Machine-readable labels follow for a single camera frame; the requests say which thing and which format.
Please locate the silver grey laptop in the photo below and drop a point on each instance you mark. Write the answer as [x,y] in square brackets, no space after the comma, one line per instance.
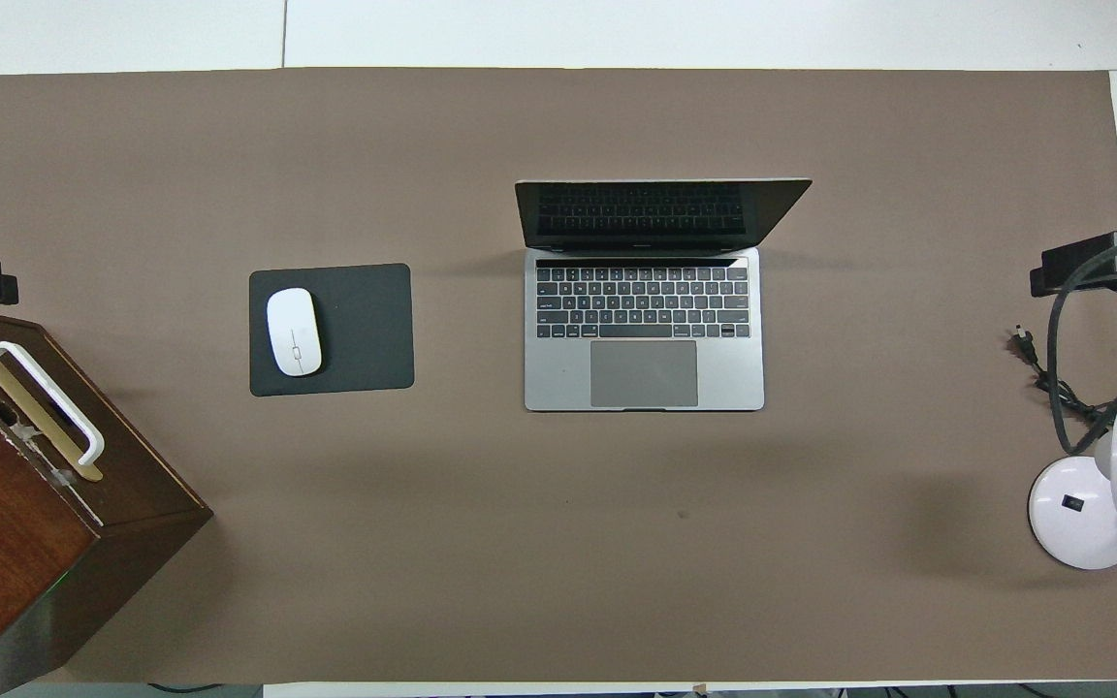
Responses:
[558,378]

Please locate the white desk lamp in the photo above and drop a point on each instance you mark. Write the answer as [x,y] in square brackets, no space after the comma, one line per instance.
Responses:
[1082,514]

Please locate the dark brown wooden box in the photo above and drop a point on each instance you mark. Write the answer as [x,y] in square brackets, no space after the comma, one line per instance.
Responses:
[6,543]

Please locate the white computer mouse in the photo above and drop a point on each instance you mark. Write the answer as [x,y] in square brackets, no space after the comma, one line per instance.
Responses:
[294,334]

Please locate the black mouse pad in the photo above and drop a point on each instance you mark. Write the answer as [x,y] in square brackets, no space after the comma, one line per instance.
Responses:
[365,330]

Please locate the brown table mat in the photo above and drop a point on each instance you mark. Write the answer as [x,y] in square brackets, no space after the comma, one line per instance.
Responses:
[558,562]

